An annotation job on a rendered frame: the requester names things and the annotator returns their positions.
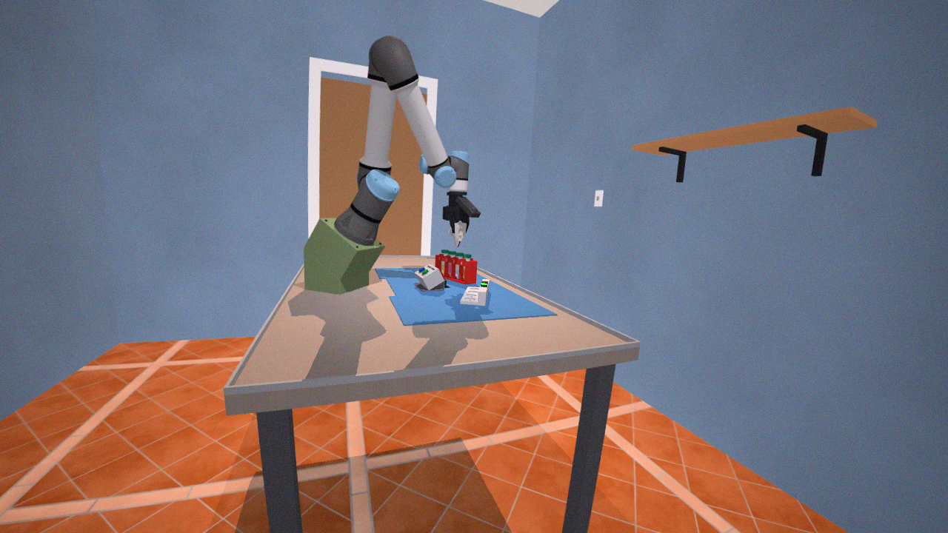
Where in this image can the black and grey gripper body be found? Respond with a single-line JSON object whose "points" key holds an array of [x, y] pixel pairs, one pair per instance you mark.
{"points": [[454, 208]]}

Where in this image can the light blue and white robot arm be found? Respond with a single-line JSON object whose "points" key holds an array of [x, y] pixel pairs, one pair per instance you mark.
{"points": [[392, 60]]}

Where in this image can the blue flat mat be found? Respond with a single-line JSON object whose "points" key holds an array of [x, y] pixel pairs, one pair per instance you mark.
{"points": [[415, 307]]}

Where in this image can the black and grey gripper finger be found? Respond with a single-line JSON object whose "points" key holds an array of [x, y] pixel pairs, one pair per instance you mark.
{"points": [[463, 229], [454, 230]]}

